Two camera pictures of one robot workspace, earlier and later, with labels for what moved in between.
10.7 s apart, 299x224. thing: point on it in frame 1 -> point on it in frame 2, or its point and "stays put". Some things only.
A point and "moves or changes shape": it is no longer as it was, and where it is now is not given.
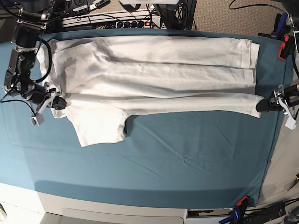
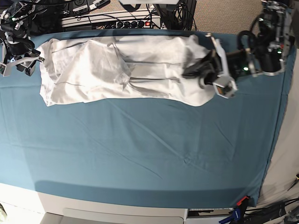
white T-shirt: x=102 y=81 moves or changes shape
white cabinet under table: x=58 y=210 stays put
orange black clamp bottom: x=245 y=201 stays put
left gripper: x=37 y=94 -> x=22 y=48
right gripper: x=280 y=100 -> x=239 y=63
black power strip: x=134 y=24 stays put
